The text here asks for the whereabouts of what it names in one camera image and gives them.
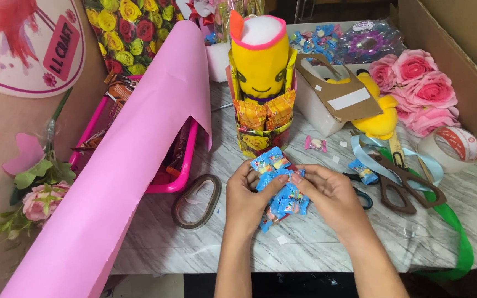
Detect brown thin tape ring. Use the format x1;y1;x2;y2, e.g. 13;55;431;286
171;174;222;231

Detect black handled scissors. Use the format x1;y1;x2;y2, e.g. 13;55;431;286
342;172;374;211

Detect orange snack packet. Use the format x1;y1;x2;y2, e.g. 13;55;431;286
233;99;268;132
266;89;296;131

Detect pink candy packet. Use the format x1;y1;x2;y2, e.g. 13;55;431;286
304;135;328;153

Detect brown cardboard box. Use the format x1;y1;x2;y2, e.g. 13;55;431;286
389;0;477;150

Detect artificial pink rose stem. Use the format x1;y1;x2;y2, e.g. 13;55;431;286
0;88;77;254

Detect purple flower ornament in plastic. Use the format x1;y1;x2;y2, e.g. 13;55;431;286
338;18;405;64

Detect cardboard piece with white label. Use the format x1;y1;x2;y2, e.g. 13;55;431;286
295;53;384;123

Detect pink plastic basket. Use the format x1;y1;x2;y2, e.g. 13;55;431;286
69;74;199;194

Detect person's left hand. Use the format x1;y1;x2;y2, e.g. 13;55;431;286
226;160;290;233

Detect rose print wrapped base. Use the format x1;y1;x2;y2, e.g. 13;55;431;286
236;118;293;159

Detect green ribbon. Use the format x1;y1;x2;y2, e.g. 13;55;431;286
378;147;475;282

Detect light blue ribbon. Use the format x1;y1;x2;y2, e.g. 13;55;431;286
350;134;445;193

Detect bag of blue candies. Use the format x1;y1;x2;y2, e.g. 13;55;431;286
289;23;343;66

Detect red ribbon bow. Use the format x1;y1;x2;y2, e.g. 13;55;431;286
185;2;217;26

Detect yellow snack packet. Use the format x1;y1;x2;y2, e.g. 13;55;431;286
284;46;299;93

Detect small white foam block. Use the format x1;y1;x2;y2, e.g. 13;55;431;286
205;41;232;83

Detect clear tape roll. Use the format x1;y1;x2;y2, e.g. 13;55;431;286
417;126;477;174

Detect rose print wrapping paper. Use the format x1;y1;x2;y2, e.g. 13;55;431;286
83;0;184;76

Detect bunch of pink fabric roses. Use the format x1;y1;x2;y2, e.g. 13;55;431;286
368;49;462;138

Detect cluster of blue candy packets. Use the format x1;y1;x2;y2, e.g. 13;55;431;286
250;146;311;233

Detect person's right hand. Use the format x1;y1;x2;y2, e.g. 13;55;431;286
291;164;372;243

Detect pink paper roll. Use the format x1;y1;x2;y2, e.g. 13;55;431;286
0;20;213;298

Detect brown scissors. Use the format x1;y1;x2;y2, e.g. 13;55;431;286
367;151;448;215

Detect yellow plush toy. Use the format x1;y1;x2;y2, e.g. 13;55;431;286
325;69;399;141

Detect single blue candy packet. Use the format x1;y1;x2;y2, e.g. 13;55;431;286
347;158;379;185

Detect yellow plush with pink rim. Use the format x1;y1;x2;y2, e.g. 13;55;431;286
229;10;291;105

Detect round white pink sign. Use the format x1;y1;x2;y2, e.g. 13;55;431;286
0;0;86;99

